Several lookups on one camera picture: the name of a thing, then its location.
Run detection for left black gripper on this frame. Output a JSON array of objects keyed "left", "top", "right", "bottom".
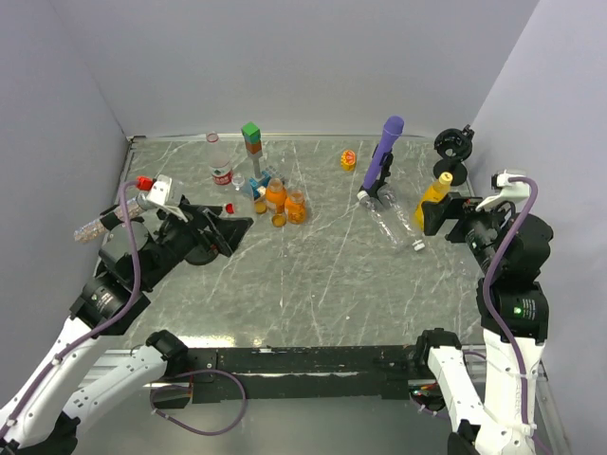
[{"left": 139, "top": 200, "right": 253, "bottom": 288}]

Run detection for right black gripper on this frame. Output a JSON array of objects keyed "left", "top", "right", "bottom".
[{"left": 420, "top": 188, "right": 512, "bottom": 271}]

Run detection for clear plastic bottle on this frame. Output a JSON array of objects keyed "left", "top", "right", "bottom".
[{"left": 357, "top": 184, "right": 426, "bottom": 252}]

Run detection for white blue bottle cap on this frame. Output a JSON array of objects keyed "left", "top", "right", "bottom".
[{"left": 413, "top": 240, "right": 425, "bottom": 252}]

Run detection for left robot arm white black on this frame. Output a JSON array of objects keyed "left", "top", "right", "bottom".
[{"left": 1, "top": 202, "right": 253, "bottom": 454}]

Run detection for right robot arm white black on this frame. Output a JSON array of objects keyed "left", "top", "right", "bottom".
[{"left": 410, "top": 192, "right": 554, "bottom": 454}]

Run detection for yellow juice bottle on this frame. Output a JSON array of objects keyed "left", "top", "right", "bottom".
[{"left": 414, "top": 172, "right": 453, "bottom": 230}]

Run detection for small clear bottle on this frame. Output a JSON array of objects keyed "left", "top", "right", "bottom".
[{"left": 231, "top": 173, "right": 253, "bottom": 200}]

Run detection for red label water bottle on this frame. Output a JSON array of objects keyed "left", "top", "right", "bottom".
[{"left": 206, "top": 132, "right": 233, "bottom": 186}]

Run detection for tall orange bottle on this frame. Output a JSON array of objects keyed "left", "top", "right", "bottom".
[{"left": 265, "top": 177, "right": 286, "bottom": 214}]

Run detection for short orange bottle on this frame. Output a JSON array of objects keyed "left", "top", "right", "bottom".
[{"left": 285, "top": 190, "right": 306, "bottom": 224}]

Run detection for orange cap near bottles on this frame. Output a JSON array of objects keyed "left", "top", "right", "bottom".
[{"left": 255, "top": 202, "right": 267, "bottom": 214}]

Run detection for black microphone stand centre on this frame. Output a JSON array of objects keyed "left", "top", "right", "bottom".
[{"left": 359, "top": 150, "right": 394, "bottom": 200}]

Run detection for orange cap front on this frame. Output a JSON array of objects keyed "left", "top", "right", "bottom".
[{"left": 271, "top": 213, "right": 286, "bottom": 228}]

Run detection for purple microphone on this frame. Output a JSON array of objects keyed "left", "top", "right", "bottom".
[{"left": 361, "top": 116, "right": 405, "bottom": 189}]

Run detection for colourful block tower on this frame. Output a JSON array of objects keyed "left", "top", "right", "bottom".
[{"left": 241, "top": 121, "right": 285, "bottom": 200}]

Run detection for yellow orange toy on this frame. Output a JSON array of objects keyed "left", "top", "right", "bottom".
[{"left": 340, "top": 150, "right": 357, "bottom": 172}]

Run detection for silver glitter microphone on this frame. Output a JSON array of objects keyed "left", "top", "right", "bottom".
[{"left": 73, "top": 192, "right": 150, "bottom": 244}]

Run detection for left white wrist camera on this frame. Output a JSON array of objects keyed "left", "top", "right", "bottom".
[{"left": 137, "top": 174, "right": 187, "bottom": 221}]

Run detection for black ring stand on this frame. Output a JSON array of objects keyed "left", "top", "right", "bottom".
[{"left": 432, "top": 124, "right": 475, "bottom": 187}]

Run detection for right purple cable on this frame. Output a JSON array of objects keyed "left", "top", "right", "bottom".
[{"left": 483, "top": 175, "right": 551, "bottom": 455}]

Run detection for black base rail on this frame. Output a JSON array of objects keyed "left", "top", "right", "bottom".
[{"left": 157, "top": 345, "right": 441, "bottom": 404}]

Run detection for purple cable loop below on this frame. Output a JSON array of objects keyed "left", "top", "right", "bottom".
[{"left": 149, "top": 369, "right": 248, "bottom": 436}]

